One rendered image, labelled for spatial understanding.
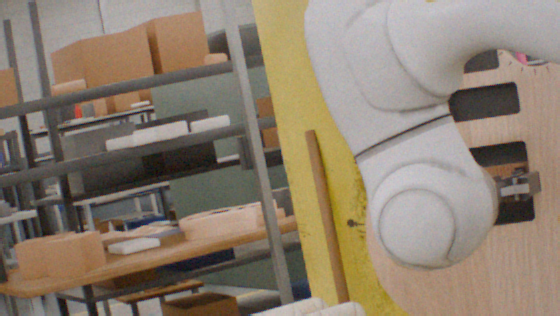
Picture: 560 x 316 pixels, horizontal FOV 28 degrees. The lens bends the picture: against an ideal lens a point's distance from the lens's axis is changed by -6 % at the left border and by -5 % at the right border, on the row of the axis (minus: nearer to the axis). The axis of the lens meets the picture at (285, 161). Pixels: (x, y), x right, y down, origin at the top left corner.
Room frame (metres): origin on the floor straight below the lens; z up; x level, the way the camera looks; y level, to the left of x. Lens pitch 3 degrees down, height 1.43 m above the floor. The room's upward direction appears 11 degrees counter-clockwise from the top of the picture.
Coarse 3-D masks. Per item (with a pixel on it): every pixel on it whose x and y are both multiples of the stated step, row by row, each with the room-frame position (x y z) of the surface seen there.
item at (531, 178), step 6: (528, 174) 1.28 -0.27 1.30; (534, 174) 1.29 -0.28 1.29; (522, 180) 1.23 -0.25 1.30; (528, 180) 1.26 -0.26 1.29; (534, 180) 1.29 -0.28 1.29; (528, 186) 1.26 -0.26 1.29; (534, 186) 1.28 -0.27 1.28; (528, 192) 1.23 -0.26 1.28; (534, 192) 1.28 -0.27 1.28; (522, 198) 1.23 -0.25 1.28
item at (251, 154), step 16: (224, 0) 4.75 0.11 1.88; (224, 16) 4.76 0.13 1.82; (240, 48) 4.76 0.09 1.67; (240, 64) 4.75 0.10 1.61; (240, 80) 4.75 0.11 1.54; (240, 96) 4.76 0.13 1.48; (256, 128) 4.76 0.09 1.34; (240, 144) 4.79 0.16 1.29; (256, 144) 4.75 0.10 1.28; (240, 160) 4.81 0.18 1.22; (256, 160) 4.75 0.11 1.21; (256, 176) 4.77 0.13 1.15; (272, 208) 4.76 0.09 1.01; (272, 224) 4.75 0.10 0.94; (272, 240) 4.75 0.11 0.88; (272, 256) 4.77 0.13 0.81; (288, 288) 4.76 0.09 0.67; (288, 304) 4.75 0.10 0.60
